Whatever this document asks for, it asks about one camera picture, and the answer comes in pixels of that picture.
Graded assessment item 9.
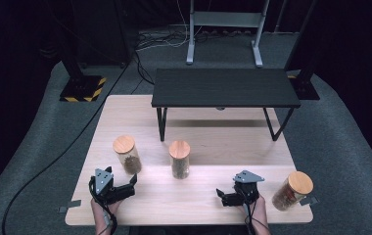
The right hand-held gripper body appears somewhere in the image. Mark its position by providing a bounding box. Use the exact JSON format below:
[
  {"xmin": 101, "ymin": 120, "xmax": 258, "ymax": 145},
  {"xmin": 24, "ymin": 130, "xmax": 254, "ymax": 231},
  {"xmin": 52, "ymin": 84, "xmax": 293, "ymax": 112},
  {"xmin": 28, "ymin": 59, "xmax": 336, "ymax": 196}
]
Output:
[{"xmin": 222, "ymin": 169, "xmax": 265, "ymax": 208}]

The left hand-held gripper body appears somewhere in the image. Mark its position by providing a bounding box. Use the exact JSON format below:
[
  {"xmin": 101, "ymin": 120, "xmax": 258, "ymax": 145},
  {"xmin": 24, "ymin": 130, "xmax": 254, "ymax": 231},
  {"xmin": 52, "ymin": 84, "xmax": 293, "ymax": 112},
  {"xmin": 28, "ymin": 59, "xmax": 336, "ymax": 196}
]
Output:
[{"xmin": 89, "ymin": 168, "xmax": 137, "ymax": 206}]

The glass jar of dark-brown spice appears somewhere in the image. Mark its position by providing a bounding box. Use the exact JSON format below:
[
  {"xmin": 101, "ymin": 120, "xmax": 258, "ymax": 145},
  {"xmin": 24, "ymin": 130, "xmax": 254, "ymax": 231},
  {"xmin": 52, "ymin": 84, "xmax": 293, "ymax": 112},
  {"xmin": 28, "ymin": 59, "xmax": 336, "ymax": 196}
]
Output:
[{"xmin": 112, "ymin": 134, "xmax": 143, "ymax": 175}]

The glass jar of red chilies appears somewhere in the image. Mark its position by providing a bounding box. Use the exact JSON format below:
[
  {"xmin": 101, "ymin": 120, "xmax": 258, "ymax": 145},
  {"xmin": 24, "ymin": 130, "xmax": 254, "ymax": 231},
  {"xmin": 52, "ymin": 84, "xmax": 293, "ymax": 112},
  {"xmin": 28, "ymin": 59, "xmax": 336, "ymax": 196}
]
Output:
[{"xmin": 271, "ymin": 170, "xmax": 314, "ymax": 212}]

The glass jar of grey-brown spice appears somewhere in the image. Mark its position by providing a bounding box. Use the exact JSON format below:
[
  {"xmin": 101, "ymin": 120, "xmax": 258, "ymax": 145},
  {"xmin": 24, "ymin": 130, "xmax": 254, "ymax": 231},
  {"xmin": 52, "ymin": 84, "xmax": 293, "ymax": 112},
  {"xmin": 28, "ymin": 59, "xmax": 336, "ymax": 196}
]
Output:
[{"xmin": 168, "ymin": 140, "xmax": 192, "ymax": 180}]

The black shelf riser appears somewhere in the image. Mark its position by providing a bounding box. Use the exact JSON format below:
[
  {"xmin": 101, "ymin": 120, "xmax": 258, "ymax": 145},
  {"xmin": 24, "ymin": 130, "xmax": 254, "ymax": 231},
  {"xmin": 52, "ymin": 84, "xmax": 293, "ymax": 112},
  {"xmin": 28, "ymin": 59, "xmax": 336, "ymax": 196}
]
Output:
[{"xmin": 150, "ymin": 68, "xmax": 302, "ymax": 143}]

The person's left hand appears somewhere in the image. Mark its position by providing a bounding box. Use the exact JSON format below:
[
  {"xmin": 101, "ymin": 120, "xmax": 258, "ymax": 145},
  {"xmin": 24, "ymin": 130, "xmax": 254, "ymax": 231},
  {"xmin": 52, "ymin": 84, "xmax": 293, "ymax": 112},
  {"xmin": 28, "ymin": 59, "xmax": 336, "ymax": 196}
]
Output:
[{"xmin": 90, "ymin": 198, "xmax": 123, "ymax": 224}]

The person's right hand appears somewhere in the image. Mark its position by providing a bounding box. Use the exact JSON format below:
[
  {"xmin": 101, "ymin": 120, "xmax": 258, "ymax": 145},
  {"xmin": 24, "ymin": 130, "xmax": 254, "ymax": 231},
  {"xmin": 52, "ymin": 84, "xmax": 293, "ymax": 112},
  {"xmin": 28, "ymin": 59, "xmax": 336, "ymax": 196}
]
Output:
[{"xmin": 239, "ymin": 195, "xmax": 268, "ymax": 224}]

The grey tape piece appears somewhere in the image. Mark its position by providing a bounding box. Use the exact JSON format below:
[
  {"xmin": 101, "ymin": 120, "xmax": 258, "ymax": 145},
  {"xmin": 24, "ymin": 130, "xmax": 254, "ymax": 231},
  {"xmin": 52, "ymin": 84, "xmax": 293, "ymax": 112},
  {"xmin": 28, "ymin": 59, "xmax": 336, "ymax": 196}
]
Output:
[
  {"xmin": 300, "ymin": 196, "xmax": 319, "ymax": 207},
  {"xmin": 59, "ymin": 199, "xmax": 82, "ymax": 213}
]

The black stand with striped base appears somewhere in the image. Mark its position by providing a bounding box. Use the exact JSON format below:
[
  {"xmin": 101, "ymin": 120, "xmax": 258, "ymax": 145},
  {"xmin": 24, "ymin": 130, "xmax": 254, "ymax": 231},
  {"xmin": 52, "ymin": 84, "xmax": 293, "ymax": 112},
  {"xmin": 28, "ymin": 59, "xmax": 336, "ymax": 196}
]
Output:
[{"xmin": 45, "ymin": 0, "xmax": 108, "ymax": 103}]

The black stand with plain base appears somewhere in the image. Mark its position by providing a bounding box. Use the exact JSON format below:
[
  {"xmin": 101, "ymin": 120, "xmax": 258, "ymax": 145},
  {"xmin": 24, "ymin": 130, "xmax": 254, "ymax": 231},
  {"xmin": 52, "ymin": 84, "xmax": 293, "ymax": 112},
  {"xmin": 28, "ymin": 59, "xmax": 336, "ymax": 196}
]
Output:
[{"xmin": 284, "ymin": 0, "xmax": 321, "ymax": 101}]

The grey metal stand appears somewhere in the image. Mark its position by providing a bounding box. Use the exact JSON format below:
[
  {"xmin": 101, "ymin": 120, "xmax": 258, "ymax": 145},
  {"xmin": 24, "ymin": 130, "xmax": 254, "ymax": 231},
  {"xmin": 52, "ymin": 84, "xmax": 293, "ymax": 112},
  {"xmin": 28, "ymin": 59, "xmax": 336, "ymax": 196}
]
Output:
[{"xmin": 186, "ymin": 0, "xmax": 270, "ymax": 69}]

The right hand-held gripper cable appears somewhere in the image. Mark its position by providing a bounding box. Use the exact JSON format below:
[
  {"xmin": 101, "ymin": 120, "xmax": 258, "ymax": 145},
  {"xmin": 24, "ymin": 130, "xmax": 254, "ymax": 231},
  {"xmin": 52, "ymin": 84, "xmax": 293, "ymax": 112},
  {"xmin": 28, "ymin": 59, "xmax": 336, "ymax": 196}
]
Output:
[{"xmin": 243, "ymin": 203, "xmax": 256, "ymax": 235}]

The hand-held gripper cable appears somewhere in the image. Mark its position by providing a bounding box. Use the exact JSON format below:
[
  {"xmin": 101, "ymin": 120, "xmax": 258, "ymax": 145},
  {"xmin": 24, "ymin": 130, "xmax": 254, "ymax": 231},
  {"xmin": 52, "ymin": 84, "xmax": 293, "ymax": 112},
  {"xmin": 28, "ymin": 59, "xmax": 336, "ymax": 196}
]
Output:
[
  {"xmin": 243, "ymin": 203, "xmax": 256, "ymax": 235},
  {"xmin": 88, "ymin": 177, "xmax": 119, "ymax": 235}
]

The left hand-held gripper cable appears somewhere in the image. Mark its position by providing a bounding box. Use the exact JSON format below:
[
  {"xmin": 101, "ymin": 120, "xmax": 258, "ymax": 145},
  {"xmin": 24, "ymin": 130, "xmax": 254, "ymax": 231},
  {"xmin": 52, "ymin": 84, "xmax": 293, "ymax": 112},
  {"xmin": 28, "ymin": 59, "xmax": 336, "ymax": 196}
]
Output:
[{"xmin": 88, "ymin": 177, "xmax": 119, "ymax": 235}]

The long black floor cable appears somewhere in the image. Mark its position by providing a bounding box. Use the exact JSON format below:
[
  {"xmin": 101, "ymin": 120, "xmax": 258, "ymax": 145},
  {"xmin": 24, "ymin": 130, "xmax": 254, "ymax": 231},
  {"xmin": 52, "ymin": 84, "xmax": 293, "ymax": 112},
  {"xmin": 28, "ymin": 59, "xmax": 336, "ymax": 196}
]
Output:
[{"xmin": 1, "ymin": 60, "xmax": 138, "ymax": 235}]

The bundle of floor cables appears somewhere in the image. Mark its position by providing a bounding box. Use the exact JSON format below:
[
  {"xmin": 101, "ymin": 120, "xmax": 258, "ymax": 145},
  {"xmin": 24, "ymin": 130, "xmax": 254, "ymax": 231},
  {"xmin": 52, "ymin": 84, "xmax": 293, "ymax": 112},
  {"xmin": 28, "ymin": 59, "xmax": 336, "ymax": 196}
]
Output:
[{"xmin": 134, "ymin": 29, "xmax": 190, "ymax": 52}]

